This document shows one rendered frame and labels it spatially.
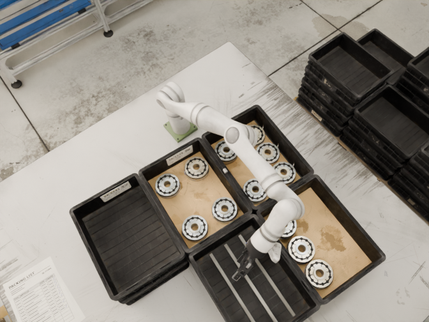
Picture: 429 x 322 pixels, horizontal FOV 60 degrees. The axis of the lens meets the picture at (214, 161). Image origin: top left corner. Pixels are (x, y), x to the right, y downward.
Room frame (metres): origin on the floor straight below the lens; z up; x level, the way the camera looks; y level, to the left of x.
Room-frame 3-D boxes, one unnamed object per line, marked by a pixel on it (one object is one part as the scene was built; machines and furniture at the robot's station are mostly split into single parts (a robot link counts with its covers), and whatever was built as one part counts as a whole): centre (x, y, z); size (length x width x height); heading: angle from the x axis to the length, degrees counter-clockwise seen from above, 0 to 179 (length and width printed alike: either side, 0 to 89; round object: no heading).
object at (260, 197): (0.55, -0.16, 0.86); 0.10 x 0.10 x 0.01
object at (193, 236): (0.41, 0.09, 0.86); 0.10 x 0.10 x 0.01
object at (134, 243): (0.39, 0.35, 0.87); 0.40 x 0.30 x 0.11; 30
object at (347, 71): (1.41, -0.82, 0.37); 0.40 x 0.30 x 0.45; 35
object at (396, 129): (1.08, -1.05, 0.31); 0.40 x 0.30 x 0.34; 35
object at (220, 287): (0.19, -0.11, 0.87); 0.40 x 0.30 x 0.11; 30
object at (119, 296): (0.39, 0.35, 0.92); 0.40 x 0.30 x 0.02; 30
